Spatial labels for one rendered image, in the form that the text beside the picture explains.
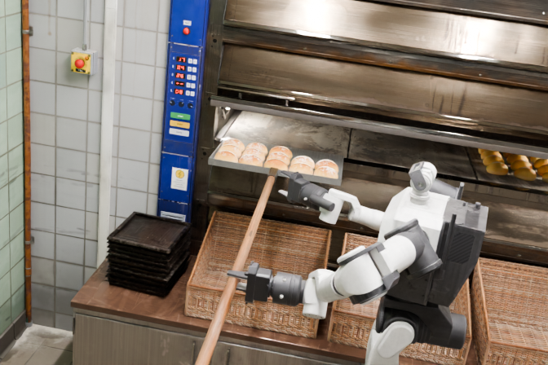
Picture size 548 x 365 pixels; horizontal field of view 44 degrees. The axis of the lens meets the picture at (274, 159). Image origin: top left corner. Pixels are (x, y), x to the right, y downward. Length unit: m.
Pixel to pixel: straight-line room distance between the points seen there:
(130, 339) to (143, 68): 1.16
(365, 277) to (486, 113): 1.43
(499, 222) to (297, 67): 1.13
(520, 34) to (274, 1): 1.01
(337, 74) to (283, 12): 0.35
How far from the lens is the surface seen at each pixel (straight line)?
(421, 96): 2.91
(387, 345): 2.27
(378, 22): 2.85
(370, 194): 3.06
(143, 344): 2.96
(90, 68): 3.07
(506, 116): 2.96
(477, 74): 2.91
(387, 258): 1.70
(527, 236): 3.18
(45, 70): 3.24
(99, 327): 2.98
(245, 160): 2.75
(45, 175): 3.41
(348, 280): 1.68
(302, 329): 2.86
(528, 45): 2.92
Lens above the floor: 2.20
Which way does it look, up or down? 21 degrees down
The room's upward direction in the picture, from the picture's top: 7 degrees clockwise
